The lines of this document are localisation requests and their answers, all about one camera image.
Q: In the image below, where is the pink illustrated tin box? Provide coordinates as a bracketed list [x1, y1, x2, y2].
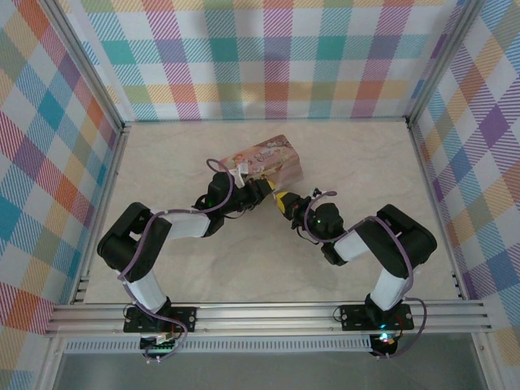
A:
[220, 132, 306, 193]

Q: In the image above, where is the thin aluminium crossbar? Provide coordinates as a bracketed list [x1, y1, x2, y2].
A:
[123, 117, 411, 125]

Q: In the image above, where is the right electronics board with LED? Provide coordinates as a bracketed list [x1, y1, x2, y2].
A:
[371, 331, 397, 357]

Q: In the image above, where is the left electronics board with connector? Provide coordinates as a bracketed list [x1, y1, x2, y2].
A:
[140, 332, 180, 354]

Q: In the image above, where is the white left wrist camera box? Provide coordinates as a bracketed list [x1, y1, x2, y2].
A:
[233, 162, 249, 188]

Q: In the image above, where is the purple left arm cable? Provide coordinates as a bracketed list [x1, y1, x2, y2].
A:
[117, 158, 245, 362]

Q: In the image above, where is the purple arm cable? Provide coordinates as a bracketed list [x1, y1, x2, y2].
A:
[117, 158, 245, 362]
[302, 190, 427, 361]

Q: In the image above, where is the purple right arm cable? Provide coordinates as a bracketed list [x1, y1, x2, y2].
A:
[302, 190, 427, 361]

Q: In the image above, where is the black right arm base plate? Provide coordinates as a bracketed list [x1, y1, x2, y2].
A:
[340, 303, 415, 331]

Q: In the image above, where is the wide aluminium mounting rail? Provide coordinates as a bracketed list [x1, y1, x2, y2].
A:
[43, 301, 493, 339]

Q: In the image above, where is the aluminium table side rail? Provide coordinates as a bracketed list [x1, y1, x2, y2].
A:
[408, 121, 468, 301]
[69, 125, 131, 306]

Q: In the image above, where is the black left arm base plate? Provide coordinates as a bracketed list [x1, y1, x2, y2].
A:
[123, 306, 197, 333]

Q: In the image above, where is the grey slotted cable duct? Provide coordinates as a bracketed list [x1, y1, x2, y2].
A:
[63, 336, 374, 355]

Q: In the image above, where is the aluminium frame post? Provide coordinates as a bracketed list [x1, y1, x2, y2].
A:
[47, 0, 126, 132]
[405, 0, 479, 127]

